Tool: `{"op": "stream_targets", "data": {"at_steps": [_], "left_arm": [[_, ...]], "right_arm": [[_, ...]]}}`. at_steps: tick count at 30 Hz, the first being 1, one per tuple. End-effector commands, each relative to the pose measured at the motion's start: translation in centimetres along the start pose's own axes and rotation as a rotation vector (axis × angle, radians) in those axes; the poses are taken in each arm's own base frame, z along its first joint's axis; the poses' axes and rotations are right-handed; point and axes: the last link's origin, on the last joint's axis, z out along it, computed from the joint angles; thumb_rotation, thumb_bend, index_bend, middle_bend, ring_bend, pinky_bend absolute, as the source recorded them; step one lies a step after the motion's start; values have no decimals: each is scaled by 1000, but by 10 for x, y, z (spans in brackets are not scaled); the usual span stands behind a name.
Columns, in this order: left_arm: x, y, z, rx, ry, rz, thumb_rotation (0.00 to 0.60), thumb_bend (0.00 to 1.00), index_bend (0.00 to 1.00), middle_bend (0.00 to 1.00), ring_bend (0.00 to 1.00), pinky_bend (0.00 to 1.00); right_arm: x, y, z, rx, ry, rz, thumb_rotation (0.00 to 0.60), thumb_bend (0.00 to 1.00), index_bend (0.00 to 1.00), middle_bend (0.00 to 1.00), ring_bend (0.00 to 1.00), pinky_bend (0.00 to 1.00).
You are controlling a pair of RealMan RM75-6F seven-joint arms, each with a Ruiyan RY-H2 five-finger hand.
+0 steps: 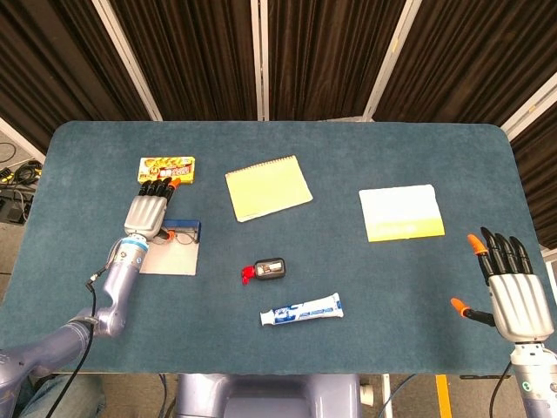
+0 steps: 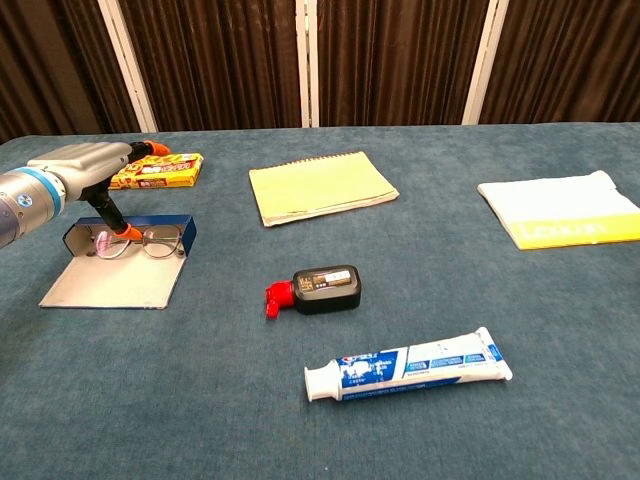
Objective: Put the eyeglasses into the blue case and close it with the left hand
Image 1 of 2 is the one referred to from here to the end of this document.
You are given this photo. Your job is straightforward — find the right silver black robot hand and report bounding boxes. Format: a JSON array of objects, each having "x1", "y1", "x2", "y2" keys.
[{"x1": 450, "y1": 226, "x2": 550, "y2": 343}]

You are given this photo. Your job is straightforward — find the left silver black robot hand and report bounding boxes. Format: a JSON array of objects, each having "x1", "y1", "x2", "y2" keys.
[{"x1": 123, "y1": 177, "x2": 181, "y2": 242}]

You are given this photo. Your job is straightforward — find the thin wire eyeglasses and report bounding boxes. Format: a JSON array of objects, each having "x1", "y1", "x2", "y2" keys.
[{"x1": 161, "y1": 229, "x2": 198, "y2": 246}]

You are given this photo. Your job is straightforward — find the blue and white box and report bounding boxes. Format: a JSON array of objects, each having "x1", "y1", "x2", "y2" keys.
[{"x1": 138, "y1": 219, "x2": 203, "y2": 277}]

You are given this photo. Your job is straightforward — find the yellow red snack box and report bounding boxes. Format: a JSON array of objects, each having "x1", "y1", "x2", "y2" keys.
[{"x1": 138, "y1": 156, "x2": 196, "y2": 185}]

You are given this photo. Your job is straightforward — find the yellow floor tape strip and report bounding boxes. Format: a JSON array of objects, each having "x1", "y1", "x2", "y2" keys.
[{"x1": 435, "y1": 374, "x2": 452, "y2": 418}]

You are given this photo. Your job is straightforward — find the yellow spiral notepad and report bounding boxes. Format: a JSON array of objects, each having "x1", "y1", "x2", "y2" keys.
[{"x1": 225, "y1": 154, "x2": 314, "y2": 224}]

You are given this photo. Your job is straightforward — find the dark brown curtain panel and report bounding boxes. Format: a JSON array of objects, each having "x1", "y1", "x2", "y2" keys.
[
  {"x1": 0, "y1": 0, "x2": 151, "y2": 153},
  {"x1": 376, "y1": 0, "x2": 557, "y2": 127},
  {"x1": 509, "y1": 84, "x2": 557, "y2": 250},
  {"x1": 267, "y1": 0, "x2": 408, "y2": 122},
  {"x1": 108, "y1": 0, "x2": 258, "y2": 122}
]

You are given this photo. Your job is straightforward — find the black foot pedal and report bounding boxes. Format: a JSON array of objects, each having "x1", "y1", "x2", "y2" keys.
[{"x1": 0, "y1": 198, "x2": 32, "y2": 226}]

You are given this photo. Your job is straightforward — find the black bottle red cap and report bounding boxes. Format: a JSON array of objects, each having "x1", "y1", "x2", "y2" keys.
[{"x1": 239, "y1": 257, "x2": 288, "y2": 286}]

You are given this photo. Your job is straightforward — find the white yellow booklet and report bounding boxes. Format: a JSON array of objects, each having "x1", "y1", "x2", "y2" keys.
[{"x1": 358, "y1": 184, "x2": 446, "y2": 243}]

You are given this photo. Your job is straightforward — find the white table leg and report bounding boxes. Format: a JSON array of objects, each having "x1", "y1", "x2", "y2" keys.
[{"x1": 379, "y1": 373, "x2": 395, "y2": 418}]

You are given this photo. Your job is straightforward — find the white blue toothpaste tube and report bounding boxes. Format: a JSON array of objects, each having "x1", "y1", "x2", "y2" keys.
[{"x1": 259, "y1": 292, "x2": 345, "y2": 327}]

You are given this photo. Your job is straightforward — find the blue felt table cover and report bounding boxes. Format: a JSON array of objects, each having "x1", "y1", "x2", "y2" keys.
[{"x1": 0, "y1": 120, "x2": 557, "y2": 375}]

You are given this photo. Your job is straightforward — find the lavender robot torso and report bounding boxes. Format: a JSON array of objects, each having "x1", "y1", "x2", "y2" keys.
[{"x1": 176, "y1": 373, "x2": 362, "y2": 418}]

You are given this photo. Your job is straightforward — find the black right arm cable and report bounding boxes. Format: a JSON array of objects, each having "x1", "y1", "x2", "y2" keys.
[{"x1": 489, "y1": 361, "x2": 515, "y2": 418}]

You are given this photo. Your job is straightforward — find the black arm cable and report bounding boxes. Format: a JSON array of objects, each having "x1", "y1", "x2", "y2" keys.
[
  {"x1": 43, "y1": 267, "x2": 110, "y2": 418},
  {"x1": 489, "y1": 361, "x2": 515, "y2": 418}
]

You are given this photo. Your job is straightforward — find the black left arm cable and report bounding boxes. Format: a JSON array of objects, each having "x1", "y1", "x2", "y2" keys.
[{"x1": 43, "y1": 267, "x2": 110, "y2": 418}]

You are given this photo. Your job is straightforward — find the black yellow cable bundle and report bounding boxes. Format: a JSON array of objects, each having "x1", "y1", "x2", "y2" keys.
[{"x1": 0, "y1": 158, "x2": 44, "y2": 189}]

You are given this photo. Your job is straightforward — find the white partition frame post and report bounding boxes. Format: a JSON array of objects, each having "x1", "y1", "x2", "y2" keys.
[
  {"x1": 361, "y1": 0, "x2": 419, "y2": 123},
  {"x1": 250, "y1": 0, "x2": 270, "y2": 122},
  {"x1": 0, "y1": 115, "x2": 47, "y2": 165},
  {"x1": 500, "y1": 71, "x2": 557, "y2": 140},
  {"x1": 91, "y1": 0, "x2": 163, "y2": 122}
]

